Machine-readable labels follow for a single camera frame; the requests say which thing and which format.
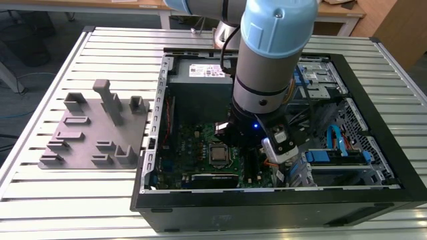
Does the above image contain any brown wooden cabinet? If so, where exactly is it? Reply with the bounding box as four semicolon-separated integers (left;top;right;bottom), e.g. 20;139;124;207
371;0;427;72

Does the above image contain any black graphics card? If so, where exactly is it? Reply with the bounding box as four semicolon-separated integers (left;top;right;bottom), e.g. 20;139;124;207
189;173;241;190

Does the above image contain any orange wire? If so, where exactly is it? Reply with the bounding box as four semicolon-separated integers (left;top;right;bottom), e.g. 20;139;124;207
263;159;284;169

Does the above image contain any tall silver drive cage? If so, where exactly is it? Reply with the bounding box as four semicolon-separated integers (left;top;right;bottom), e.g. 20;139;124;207
286;57;348;115

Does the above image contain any long wooden desk white frame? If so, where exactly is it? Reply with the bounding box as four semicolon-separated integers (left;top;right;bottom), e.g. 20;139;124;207
0;0;201;30

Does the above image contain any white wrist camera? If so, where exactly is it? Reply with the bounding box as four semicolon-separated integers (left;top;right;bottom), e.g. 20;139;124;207
261;124;300;165

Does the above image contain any low silver disk bay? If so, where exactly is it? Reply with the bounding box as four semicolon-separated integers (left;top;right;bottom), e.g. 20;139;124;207
286;149;402;188

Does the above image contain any blue disk carrier clip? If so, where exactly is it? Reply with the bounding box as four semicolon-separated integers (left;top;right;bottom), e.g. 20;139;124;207
292;71;310;87

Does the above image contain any grey power supply unit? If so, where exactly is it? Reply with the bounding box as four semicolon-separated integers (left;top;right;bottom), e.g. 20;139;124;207
165;58;237;126

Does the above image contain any silver CPU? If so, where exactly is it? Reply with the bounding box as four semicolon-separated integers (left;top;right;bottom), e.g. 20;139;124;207
211;146;231;162

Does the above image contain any black PC case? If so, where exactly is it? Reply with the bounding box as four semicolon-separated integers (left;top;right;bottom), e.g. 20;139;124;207
128;46;427;235

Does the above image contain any hard disk in blue carrier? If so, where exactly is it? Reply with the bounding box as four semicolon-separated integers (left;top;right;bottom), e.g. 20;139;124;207
304;148;371;166

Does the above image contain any grey parts rack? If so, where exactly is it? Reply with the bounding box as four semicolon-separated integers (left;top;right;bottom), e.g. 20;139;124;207
37;78;151;171

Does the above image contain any short wooden desk white frame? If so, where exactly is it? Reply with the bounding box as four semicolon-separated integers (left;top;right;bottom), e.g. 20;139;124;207
312;0;367;37

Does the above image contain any green motherboard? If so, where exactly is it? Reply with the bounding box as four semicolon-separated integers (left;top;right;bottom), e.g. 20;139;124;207
148;122;288;190

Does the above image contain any blue data wire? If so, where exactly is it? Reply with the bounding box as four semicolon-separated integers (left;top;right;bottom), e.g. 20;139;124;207
324;124;350;157

